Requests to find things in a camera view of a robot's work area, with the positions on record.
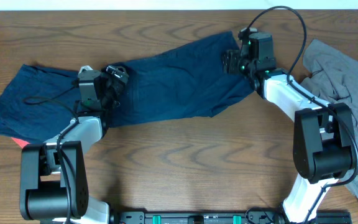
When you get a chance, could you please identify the navy blue shorts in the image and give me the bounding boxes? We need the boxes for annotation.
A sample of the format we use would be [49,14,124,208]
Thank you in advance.
[109,31,253,128]

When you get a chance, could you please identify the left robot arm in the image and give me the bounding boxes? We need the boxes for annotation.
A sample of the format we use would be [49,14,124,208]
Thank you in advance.
[19,65,129,223]

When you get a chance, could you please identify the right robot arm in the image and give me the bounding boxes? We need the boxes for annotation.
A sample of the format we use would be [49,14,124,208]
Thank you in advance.
[223,49,358,223]

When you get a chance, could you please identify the folded navy shorts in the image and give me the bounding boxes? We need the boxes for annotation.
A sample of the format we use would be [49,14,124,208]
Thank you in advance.
[0,65,81,143]

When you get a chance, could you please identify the grey shorts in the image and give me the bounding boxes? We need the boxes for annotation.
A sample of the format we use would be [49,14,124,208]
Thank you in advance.
[301,39,358,199]

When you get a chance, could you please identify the folded red garment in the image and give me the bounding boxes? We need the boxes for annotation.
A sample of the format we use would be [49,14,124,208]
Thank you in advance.
[11,138,29,149]

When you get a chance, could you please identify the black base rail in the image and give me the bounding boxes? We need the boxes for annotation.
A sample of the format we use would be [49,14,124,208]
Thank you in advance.
[108,207,352,224]

